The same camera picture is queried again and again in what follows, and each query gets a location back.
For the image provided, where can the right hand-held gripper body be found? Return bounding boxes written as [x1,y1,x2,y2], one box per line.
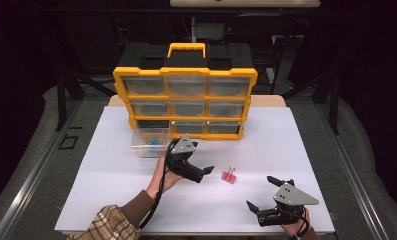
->
[256,179,320,228]

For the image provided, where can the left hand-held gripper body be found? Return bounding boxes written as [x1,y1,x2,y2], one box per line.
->
[165,134,206,184]

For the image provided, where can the blue binder clip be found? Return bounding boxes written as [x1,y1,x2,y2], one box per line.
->
[142,136,161,150]

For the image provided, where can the clear plastic drawer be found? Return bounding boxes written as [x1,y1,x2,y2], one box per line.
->
[131,127,171,158]

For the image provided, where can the person's left hand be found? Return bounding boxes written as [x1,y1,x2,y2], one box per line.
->
[145,156,187,200]

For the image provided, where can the person's right hand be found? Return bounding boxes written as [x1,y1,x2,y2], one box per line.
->
[280,207,312,238]

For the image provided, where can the group of clear cabinet drawers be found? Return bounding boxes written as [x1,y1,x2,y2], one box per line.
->
[123,76,251,135]

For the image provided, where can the yellow black organizer cabinet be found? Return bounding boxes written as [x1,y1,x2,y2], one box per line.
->
[112,42,259,141]

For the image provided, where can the black metal stand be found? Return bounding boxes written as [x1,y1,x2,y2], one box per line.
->
[281,70,341,136]
[54,64,118,132]

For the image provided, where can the black chair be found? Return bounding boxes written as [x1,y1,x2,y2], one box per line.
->
[223,12,295,95]

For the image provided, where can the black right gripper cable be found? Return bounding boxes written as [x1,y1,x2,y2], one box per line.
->
[290,207,311,240]

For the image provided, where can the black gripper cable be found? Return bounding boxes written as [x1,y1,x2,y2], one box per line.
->
[290,207,311,240]
[138,146,174,230]

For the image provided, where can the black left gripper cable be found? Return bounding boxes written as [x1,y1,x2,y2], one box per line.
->
[138,146,174,230]

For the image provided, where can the aluminium floor rail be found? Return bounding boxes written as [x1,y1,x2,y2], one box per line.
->
[316,101,392,240]
[0,99,84,240]

